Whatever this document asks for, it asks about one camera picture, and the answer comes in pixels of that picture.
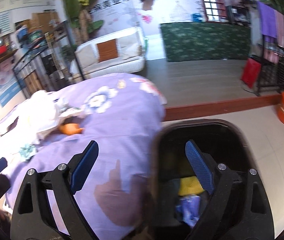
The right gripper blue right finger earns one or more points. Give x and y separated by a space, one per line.
199 166

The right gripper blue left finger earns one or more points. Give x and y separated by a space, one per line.
81 165

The orange snack wrapper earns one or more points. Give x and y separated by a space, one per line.
70 129

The yellow trash in bin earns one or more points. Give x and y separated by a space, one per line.
190 185

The black trash bin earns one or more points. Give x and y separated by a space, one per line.
231 211

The purple trash in bin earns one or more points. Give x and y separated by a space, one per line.
187 209

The purple floral bed quilt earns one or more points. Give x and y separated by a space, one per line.
122 113

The red bag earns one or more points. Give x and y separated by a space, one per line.
250 73

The black metal rack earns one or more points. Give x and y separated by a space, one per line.
271 74

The orange sofa cushion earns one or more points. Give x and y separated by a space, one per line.
107 50

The white sofa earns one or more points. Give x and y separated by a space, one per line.
118 52

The green patterned cabinet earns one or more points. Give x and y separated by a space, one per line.
193 41

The red phone booth cabinet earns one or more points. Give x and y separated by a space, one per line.
215 10

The purple towel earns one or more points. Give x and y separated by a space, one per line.
267 20

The pink towel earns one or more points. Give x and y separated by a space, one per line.
280 28

